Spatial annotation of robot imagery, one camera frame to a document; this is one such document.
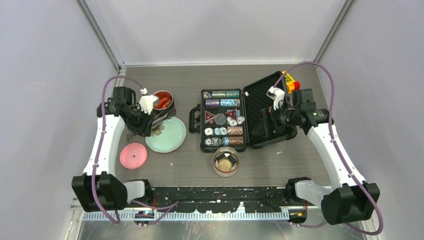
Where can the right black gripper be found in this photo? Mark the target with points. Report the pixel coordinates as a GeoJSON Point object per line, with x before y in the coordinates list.
{"type": "Point", "coordinates": [266, 120]}

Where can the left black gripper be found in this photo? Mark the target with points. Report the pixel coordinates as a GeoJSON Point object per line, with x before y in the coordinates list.
{"type": "Point", "coordinates": [144, 130]}

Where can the pink round lid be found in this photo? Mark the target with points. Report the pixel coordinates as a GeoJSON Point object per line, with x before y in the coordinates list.
{"type": "Point", "coordinates": [133, 156]}

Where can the red sausage toy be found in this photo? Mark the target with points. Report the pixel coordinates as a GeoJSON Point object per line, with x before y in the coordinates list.
{"type": "Point", "coordinates": [162, 100]}

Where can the sushi roll red centre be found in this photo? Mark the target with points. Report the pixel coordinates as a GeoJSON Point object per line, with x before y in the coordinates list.
{"type": "Point", "coordinates": [231, 159]}

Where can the sushi roll orange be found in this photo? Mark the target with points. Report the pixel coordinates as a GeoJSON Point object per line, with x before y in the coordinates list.
{"type": "Point", "coordinates": [221, 156]}

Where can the round bread bun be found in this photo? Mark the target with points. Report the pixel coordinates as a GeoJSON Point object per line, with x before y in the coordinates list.
{"type": "Point", "coordinates": [225, 165]}

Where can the black metal tongs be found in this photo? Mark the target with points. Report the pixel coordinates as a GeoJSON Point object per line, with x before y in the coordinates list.
{"type": "Point", "coordinates": [155, 127]}

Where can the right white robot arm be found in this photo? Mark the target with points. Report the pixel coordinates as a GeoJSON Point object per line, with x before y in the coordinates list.
{"type": "Point", "coordinates": [350, 198]}

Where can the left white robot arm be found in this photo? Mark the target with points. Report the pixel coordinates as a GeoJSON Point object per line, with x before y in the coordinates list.
{"type": "Point", "coordinates": [98, 188]}

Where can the white red steel lunch box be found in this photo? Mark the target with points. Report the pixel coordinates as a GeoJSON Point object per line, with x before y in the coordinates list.
{"type": "Point", "coordinates": [232, 151]}

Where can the steel bowl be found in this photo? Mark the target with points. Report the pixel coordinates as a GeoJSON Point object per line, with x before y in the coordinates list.
{"type": "Point", "coordinates": [162, 115]}

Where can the light green plate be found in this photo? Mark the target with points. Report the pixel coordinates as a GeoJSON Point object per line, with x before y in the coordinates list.
{"type": "Point", "coordinates": [172, 136]}

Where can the black poker chip case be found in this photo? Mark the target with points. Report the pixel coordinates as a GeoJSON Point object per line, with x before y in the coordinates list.
{"type": "Point", "coordinates": [226, 117]}

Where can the yellow red emergency stop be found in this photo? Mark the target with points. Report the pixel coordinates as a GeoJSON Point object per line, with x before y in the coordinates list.
{"type": "Point", "coordinates": [291, 84]}

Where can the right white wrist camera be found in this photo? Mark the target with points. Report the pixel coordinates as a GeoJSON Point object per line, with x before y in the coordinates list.
{"type": "Point", "coordinates": [277, 95]}

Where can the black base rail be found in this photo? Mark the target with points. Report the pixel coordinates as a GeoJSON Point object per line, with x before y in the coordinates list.
{"type": "Point", "coordinates": [254, 199]}

